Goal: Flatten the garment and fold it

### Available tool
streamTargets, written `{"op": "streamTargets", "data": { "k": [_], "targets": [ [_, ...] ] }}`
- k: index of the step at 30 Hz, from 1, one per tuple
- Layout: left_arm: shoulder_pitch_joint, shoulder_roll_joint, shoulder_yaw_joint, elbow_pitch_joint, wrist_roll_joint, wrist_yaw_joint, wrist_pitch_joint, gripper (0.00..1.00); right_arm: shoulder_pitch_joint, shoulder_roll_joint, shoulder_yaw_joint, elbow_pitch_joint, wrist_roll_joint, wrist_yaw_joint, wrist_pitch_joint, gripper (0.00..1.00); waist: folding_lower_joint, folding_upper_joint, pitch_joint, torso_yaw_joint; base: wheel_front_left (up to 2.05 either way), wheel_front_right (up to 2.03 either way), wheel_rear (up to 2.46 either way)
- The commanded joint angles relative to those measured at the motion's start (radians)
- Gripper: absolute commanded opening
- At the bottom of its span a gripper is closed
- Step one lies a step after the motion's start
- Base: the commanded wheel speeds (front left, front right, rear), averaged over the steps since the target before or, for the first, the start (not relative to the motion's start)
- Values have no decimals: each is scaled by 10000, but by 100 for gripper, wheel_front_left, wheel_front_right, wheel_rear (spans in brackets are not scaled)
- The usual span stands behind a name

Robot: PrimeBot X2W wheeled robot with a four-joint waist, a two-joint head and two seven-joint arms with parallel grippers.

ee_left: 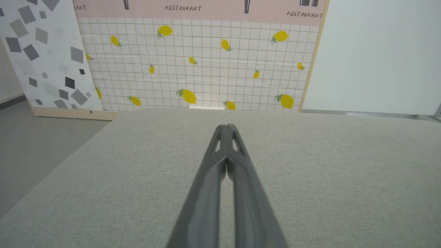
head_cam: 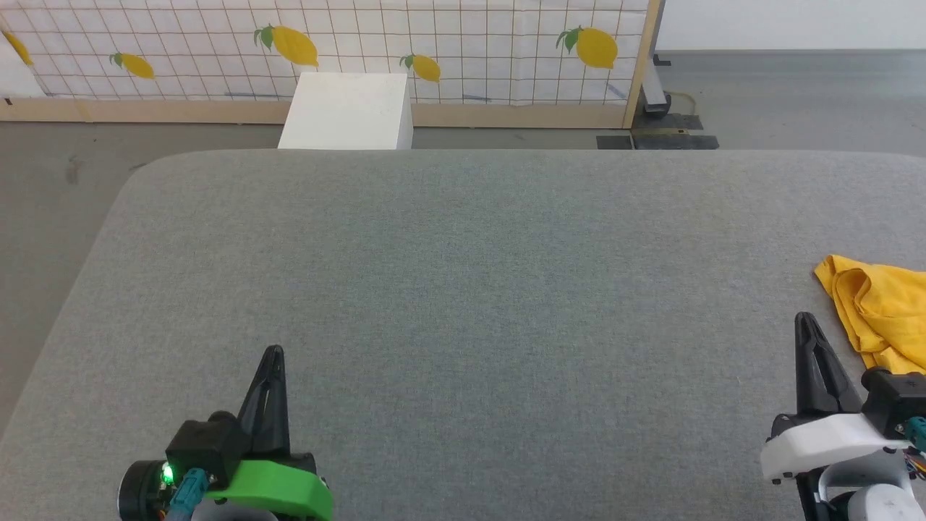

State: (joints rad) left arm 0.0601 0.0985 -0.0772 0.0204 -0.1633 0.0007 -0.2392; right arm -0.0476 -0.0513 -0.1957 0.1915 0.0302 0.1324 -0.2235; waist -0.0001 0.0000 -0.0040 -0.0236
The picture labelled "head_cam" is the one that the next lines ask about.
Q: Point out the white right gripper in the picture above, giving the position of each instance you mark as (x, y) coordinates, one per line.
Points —
(817, 441)

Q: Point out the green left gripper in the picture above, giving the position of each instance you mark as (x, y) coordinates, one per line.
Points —
(282, 488)

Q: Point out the yellow printed t-shirt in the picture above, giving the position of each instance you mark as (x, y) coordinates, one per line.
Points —
(890, 311)

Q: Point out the grey fabric sofa cushion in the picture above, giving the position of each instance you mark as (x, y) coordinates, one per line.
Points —
(463, 304)

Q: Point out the grey metal panel stand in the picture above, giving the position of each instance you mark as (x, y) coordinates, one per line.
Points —
(658, 123)

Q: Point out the white box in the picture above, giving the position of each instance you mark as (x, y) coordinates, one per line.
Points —
(347, 112)

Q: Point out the lemon print tile backdrop panel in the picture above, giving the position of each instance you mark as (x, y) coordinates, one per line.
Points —
(463, 43)

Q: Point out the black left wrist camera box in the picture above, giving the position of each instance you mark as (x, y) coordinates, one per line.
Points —
(206, 445)

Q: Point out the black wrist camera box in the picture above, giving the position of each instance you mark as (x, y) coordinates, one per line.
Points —
(206, 445)
(893, 398)

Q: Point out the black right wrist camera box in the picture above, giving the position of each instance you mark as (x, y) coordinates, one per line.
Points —
(893, 398)

